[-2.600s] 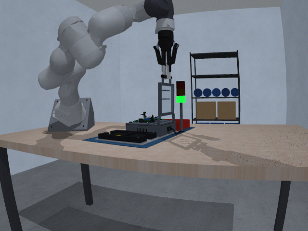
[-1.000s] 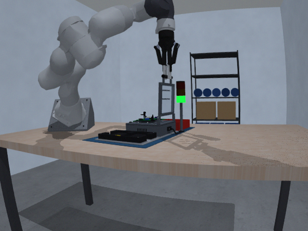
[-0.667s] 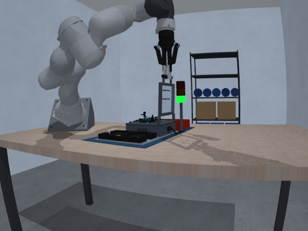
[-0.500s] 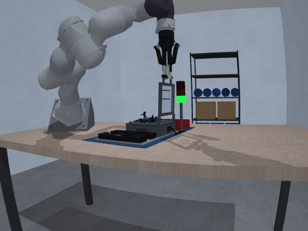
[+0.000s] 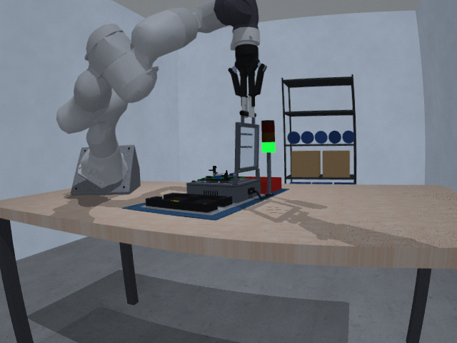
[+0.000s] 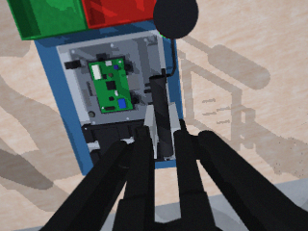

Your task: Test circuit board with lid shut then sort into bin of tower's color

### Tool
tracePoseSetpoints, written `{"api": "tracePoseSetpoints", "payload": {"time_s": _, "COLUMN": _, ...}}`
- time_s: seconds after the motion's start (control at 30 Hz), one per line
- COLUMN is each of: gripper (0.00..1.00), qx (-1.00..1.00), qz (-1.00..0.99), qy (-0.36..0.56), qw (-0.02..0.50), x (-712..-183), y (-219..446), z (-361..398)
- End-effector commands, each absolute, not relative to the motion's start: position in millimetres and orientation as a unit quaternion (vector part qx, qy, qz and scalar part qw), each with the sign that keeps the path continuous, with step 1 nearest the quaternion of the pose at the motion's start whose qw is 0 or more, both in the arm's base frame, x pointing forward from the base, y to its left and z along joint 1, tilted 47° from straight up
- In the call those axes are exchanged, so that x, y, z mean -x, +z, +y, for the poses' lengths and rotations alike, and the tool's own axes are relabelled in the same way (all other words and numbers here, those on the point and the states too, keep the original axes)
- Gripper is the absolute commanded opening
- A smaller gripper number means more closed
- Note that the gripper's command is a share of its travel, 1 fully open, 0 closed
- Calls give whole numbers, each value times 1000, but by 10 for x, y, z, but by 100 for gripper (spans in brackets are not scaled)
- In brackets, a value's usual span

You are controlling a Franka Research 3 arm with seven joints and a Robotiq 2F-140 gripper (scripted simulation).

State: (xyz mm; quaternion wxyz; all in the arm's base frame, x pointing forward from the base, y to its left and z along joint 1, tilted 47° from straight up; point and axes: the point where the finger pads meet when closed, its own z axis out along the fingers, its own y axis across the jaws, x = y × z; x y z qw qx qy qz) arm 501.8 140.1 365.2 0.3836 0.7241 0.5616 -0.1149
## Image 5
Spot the green circuit board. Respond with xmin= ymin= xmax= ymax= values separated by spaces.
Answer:
xmin=202 ymin=173 xmax=233 ymax=179

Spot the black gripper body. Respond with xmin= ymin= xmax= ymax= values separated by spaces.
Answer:
xmin=235 ymin=44 xmax=260 ymax=74

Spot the red bin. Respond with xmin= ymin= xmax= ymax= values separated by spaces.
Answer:
xmin=241 ymin=177 xmax=281 ymax=194

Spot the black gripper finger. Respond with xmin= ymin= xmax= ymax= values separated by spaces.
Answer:
xmin=228 ymin=63 xmax=248 ymax=111
xmin=246 ymin=61 xmax=267 ymax=118

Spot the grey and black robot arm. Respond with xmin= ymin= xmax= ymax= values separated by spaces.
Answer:
xmin=56 ymin=0 xmax=260 ymax=188

